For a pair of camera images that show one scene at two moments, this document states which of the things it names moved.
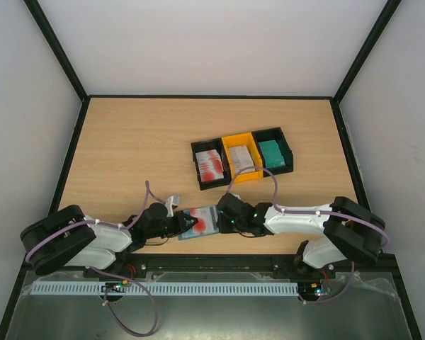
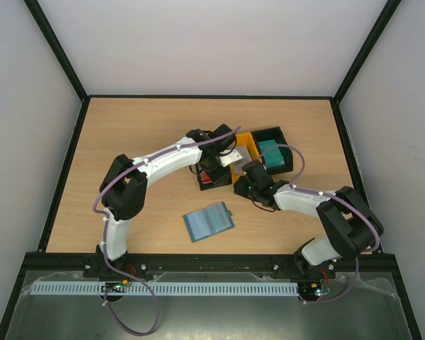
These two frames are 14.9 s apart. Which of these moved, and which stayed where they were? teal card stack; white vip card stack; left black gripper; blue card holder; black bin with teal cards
Moved: blue card holder; left black gripper
Stayed: black bin with teal cards; teal card stack; white vip card stack
